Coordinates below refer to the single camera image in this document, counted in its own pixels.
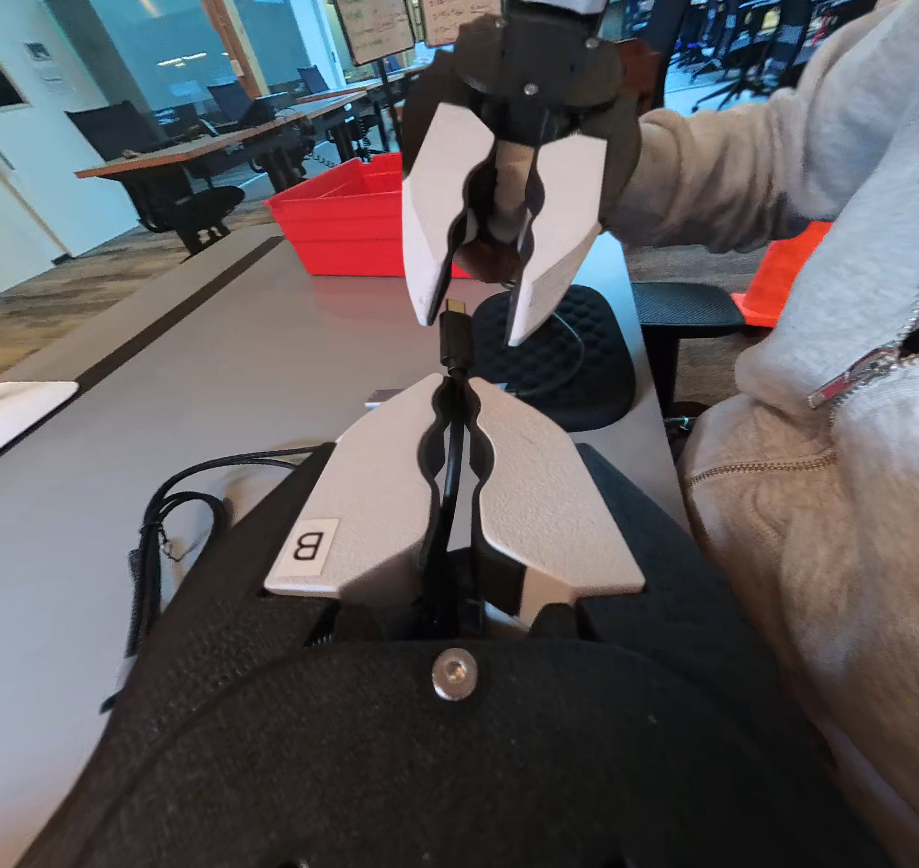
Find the black honeycomb chair armrest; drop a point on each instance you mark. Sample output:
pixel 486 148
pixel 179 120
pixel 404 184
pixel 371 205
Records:
pixel 574 380

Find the orange cone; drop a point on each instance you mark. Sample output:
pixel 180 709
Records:
pixel 786 272

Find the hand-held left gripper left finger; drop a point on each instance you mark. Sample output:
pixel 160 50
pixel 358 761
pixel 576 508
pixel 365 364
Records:
pixel 366 495

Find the black smooth chair armrest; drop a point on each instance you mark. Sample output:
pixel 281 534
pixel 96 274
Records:
pixel 689 308

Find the flat white pad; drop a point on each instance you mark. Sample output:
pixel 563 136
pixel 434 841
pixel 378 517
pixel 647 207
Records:
pixel 32 408

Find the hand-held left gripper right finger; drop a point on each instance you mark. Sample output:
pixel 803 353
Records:
pixel 553 502

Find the person's right hand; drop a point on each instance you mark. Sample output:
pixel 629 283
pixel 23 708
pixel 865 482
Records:
pixel 623 164

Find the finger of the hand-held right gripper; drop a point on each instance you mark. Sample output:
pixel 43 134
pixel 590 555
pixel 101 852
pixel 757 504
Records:
pixel 438 222
pixel 567 229

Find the red plastic bin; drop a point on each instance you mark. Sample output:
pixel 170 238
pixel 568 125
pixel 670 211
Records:
pixel 344 222

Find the wooden office desk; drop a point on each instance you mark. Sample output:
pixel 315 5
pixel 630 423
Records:
pixel 187 154
pixel 337 103

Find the person's right forearm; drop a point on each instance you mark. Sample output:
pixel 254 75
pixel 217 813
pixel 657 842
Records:
pixel 754 150

